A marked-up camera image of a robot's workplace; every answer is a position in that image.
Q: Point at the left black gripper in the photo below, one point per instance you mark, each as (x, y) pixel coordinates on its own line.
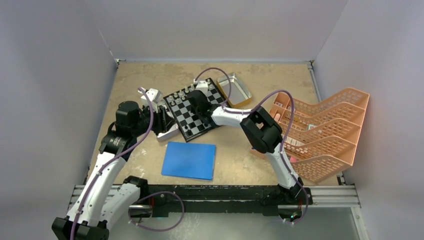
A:
(163, 121)

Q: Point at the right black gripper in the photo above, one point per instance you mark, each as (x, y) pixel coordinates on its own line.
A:
(193, 110)

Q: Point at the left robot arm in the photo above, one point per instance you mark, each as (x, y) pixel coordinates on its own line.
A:
(93, 215)

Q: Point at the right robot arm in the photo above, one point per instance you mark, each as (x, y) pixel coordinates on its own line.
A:
(262, 131)

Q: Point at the white chess piece row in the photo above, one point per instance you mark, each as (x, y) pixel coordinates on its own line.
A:
(180, 96)

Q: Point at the black and silver chessboard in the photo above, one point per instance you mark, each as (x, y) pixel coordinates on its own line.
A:
(184, 116)

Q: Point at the gold rectangular metal tin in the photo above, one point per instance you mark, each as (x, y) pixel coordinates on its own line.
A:
(240, 95)

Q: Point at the blue folder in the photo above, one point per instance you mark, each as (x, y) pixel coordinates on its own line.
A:
(189, 160)

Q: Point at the pink eraser in organizer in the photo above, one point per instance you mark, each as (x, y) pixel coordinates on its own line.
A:
(277, 117)

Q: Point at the orange plastic tiered organizer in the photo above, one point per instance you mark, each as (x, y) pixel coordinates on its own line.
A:
(323, 137)

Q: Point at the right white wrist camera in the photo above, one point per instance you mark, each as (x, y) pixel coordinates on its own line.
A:
(202, 85)

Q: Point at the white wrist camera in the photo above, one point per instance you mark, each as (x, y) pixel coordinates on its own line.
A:
(151, 97)
(202, 85)

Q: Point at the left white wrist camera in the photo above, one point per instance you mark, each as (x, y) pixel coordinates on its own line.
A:
(151, 97)

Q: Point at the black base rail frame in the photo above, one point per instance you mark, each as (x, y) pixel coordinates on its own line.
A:
(268, 200)

